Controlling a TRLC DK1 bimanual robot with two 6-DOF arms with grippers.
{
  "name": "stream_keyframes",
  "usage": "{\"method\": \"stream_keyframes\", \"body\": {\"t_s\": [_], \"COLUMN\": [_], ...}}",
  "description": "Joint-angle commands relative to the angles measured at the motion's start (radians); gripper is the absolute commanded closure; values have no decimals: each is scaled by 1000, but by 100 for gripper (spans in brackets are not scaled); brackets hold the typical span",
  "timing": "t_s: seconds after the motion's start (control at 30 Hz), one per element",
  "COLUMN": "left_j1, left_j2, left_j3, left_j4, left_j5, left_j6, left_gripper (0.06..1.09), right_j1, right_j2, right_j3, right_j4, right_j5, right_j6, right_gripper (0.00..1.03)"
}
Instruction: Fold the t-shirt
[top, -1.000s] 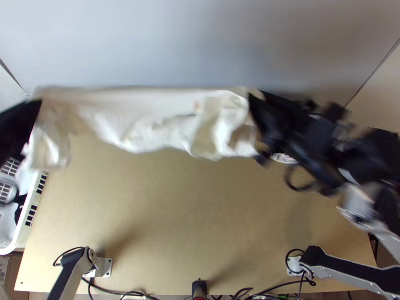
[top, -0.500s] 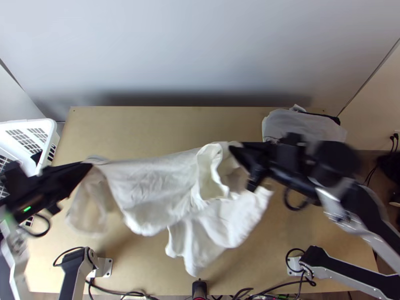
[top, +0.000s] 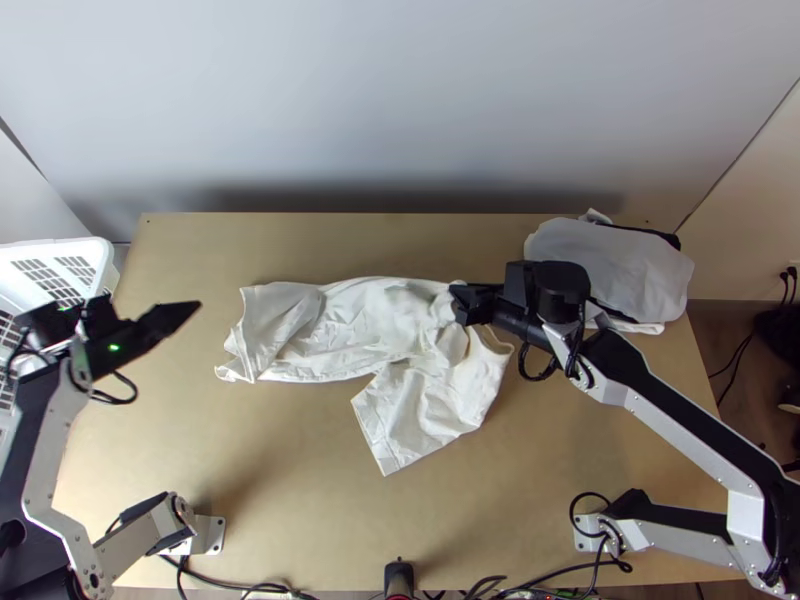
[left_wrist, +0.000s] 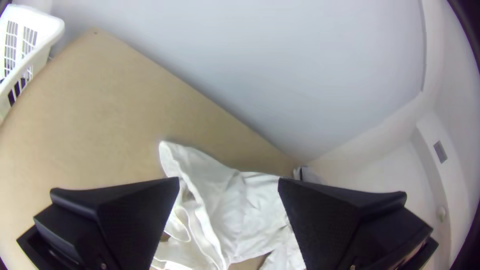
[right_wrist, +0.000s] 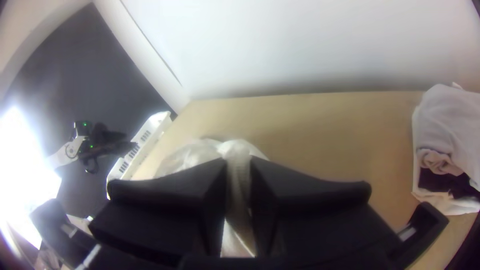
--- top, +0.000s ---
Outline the black cable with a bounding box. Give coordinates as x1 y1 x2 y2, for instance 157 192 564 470
516 298 589 384
159 552 301 600
87 368 139 406
567 491 634 574
706 329 759 409

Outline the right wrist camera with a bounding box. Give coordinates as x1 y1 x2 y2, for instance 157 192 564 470
503 259 540 309

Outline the white t-shirt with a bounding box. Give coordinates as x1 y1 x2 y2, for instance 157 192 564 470
214 276 515 478

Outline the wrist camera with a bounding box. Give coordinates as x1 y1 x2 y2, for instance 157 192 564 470
79 294 120 339
503 259 540 309

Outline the pile of folded clothes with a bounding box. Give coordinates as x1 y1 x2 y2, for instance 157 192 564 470
523 207 696 336

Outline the white laundry basket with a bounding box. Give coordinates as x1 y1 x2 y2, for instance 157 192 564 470
0 237 121 439

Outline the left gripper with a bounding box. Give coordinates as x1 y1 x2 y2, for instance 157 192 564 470
77 300 203 384

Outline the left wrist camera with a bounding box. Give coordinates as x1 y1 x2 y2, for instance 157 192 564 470
79 294 120 339

